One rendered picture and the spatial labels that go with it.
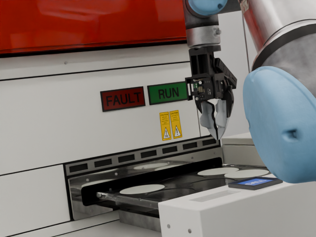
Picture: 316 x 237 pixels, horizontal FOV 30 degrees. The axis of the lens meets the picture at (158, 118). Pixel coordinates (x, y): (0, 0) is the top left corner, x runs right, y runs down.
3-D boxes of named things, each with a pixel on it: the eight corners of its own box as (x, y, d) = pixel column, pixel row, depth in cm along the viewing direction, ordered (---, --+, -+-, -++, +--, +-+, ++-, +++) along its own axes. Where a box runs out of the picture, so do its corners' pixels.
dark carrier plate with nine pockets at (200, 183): (103, 194, 131) (102, 192, 131) (221, 167, 150) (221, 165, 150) (196, 211, 102) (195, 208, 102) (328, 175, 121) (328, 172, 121)
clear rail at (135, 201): (94, 198, 131) (94, 192, 131) (100, 197, 132) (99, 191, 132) (194, 217, 100) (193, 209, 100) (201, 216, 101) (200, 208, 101)
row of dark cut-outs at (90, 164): (65, 175, 131) (64, 164, 131) (217, 145, 155) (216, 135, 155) (67, 176, 131) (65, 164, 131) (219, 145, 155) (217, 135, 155)
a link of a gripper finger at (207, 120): (197, 143, 133) (192, 102, 132) (207, 139, 138) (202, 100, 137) (210, 142, 131) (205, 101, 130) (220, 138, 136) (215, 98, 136)
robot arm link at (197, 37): (193, 30, 137) (226, 25, 134) (195, 50, 138) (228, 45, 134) (180, 30, 131) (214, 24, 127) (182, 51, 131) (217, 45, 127)
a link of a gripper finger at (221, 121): (210, 142, 131) (205, 101, 130) (220, 138, 136) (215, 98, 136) (223, 141, 130) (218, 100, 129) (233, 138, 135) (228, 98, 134)
